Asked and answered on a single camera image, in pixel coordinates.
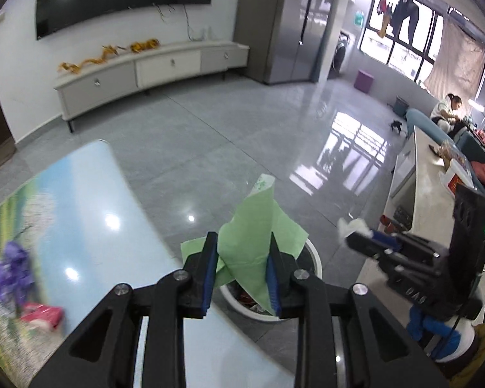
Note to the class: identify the golden tiger ornament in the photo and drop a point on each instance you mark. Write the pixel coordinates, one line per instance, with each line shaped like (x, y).
(144, 45)

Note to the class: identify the colourful hanging clothing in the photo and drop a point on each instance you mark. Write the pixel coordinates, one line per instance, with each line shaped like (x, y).
(382, 6)

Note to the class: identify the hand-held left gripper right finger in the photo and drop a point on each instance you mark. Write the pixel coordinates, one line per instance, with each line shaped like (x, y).
(273, 287)

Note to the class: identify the snack bag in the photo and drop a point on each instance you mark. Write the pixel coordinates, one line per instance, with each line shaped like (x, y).
(448, 150)

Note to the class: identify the white television cabinet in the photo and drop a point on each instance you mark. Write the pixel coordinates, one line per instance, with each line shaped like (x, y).
(105, 85)

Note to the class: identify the purple stool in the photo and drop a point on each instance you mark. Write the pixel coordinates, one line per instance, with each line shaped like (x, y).
(364, 81)

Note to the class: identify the white long counter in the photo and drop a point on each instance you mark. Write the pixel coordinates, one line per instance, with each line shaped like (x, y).
(424, 178)

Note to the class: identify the person's right forearm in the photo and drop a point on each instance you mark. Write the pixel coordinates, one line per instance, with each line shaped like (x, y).
(483, 347)

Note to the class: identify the dark hanging clothing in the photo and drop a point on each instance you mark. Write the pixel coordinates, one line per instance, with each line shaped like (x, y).
(406, 14)

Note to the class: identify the person's right hand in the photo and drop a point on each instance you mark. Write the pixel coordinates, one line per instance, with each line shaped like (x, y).
(432, 327)

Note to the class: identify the black-framed window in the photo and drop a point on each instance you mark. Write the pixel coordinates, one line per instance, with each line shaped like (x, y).
(408, 56)

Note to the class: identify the green paper napkin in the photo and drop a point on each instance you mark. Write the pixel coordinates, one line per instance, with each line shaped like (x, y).
(250, 234)

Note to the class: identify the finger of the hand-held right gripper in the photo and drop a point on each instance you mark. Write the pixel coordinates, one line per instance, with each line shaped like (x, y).
(386, 239)
(363, 246)

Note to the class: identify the white round trash bin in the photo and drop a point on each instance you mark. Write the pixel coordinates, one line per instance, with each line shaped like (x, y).
(313, 260)

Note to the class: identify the grey double-door refrigerator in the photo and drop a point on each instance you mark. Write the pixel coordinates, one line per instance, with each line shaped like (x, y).
(275, 28)

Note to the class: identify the small black object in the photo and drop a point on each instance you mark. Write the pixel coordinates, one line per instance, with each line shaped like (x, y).
(396, 125)

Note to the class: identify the white tissue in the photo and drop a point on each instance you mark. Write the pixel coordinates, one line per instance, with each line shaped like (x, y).
(349, 226)

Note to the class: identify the purple wrapper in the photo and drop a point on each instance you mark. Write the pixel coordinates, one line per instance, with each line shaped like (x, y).
(12, 270)

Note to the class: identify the beige hanging cloth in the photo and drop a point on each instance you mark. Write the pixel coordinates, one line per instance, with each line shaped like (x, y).
(456, 60)

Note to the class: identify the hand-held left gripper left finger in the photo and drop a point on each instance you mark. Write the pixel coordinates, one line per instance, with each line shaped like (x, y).
(210, 275)

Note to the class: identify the pink wrapper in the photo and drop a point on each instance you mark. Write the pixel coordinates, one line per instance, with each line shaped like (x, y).
(42, 315)

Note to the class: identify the red snack wrapper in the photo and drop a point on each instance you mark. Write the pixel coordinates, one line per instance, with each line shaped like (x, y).
(246, 297)

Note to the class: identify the white and red bag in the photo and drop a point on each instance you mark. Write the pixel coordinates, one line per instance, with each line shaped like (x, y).
(456, 178)

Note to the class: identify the small teal bin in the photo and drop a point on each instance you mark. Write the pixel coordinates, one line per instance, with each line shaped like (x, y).
(400, 106)

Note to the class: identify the golden dragon ornament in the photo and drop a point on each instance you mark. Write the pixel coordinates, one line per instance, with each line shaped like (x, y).
(89, 60)

